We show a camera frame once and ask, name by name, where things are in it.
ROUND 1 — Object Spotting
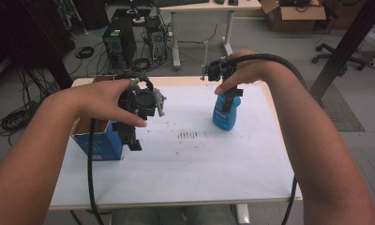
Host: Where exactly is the black keyboard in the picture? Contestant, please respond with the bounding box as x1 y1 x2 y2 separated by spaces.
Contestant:
153 0 210 8

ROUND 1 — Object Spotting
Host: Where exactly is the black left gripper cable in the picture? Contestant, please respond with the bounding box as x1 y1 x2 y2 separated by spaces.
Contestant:
86 73 155 225

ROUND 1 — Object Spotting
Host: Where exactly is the black office chair base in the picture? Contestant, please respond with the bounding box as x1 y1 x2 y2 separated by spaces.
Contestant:
311 42 368 72

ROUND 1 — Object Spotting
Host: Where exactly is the black computer tower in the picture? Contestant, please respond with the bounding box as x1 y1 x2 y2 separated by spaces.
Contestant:
101 17 138 70

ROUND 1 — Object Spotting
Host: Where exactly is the grey floor mat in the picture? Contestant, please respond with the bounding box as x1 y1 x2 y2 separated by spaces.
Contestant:
304 79 366 133

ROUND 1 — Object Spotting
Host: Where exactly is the dark curtain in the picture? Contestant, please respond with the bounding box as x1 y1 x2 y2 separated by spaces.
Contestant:
0 0 76 90

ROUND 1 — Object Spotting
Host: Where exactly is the black slanted metal post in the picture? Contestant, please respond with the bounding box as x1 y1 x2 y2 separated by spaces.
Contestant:
308 0 375 101

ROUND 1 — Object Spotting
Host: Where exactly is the blue cardboard box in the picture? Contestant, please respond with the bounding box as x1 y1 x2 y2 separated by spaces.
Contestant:
70 74 125 162

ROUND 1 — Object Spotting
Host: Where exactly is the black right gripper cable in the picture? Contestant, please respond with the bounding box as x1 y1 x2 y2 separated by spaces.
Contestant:
224 52 309 225

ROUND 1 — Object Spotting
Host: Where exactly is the white table sheet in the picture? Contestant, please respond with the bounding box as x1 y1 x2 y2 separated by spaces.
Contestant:
49 83 303 208

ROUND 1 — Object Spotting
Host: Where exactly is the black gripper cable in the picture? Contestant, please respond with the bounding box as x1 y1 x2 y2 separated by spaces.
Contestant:
224 52 309 225
86 73 155 225

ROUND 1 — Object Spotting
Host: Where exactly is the black cable bundle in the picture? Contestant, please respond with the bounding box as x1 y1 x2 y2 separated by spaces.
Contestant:
0 93 53 146

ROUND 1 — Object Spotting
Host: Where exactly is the blue plastic bottle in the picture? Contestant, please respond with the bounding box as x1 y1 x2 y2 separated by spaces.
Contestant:
211 93 243 132

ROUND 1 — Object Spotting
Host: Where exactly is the small black cable coil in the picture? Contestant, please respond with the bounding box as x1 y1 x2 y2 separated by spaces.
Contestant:
73 46 95 60

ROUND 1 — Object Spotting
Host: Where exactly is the person's left hand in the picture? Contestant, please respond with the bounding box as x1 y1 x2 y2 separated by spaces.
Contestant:
51 78 148 128

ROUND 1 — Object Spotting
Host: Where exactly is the brown cardboard box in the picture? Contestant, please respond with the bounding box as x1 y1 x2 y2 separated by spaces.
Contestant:
258 0 327 33

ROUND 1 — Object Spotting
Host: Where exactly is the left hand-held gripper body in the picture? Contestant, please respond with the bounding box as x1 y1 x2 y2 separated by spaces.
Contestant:
117 78 168 122

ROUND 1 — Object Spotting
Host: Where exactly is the open grey computer tower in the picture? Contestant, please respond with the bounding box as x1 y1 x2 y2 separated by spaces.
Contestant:
143 17 169 63

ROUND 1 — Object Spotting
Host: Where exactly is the black cable coil by desk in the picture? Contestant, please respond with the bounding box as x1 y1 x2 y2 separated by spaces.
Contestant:
129 57 152 72

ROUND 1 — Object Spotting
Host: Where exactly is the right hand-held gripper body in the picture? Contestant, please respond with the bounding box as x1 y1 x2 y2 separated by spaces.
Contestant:
206 56 237 83

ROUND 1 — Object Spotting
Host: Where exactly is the white-legged beige desk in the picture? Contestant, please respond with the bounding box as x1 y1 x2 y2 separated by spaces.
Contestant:
158 0 263 69

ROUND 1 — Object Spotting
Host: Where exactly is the person's right hand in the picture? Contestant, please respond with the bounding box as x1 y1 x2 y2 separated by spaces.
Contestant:
214 49 281 97

